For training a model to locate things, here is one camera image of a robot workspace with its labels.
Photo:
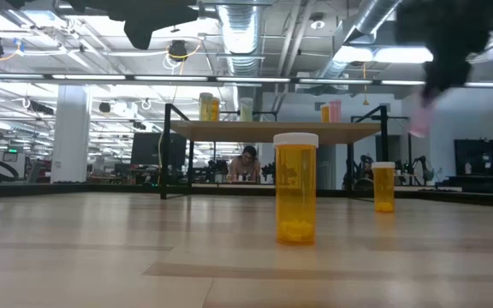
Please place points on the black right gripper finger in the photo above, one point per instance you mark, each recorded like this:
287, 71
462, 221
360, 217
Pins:
443, 77

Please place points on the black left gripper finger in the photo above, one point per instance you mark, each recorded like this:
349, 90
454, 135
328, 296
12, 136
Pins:
137, 34

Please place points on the pink medicine bottle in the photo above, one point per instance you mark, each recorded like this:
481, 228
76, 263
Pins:
336, 112
422, 120

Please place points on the pale green medicine bottle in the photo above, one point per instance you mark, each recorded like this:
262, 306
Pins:
205, 108

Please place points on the wide orange medicine bottle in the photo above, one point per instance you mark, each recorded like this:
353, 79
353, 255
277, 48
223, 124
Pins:
215, 110

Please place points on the teal medicine bottle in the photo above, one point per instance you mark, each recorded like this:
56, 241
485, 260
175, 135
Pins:
246, 110

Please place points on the tall orange medicine bottle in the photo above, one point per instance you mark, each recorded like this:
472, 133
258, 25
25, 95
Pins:
295, 192

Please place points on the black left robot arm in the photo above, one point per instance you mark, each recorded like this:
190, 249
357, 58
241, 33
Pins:
17, 3

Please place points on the long ceiling light strip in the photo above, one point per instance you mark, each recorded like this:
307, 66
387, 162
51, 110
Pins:
88, 77

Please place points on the dark background cabinet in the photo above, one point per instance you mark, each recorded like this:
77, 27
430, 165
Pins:
473, 156

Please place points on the background robot arms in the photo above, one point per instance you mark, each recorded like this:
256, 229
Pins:
417, 167

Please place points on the black background monitor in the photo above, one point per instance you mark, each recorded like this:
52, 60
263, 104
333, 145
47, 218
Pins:
148, 149

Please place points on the round ceiling smoke detector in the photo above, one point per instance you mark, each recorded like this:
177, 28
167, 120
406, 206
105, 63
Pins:
317, 24

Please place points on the person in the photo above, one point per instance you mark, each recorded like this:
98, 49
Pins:
246, 164

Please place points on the silver slanted ventilation duct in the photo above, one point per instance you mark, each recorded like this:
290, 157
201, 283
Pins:
370, 21

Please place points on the silver round ventilation duct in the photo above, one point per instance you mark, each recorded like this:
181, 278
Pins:
242, 43

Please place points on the wooden shelf with black frame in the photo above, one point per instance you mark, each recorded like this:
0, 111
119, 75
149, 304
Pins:
238, 132

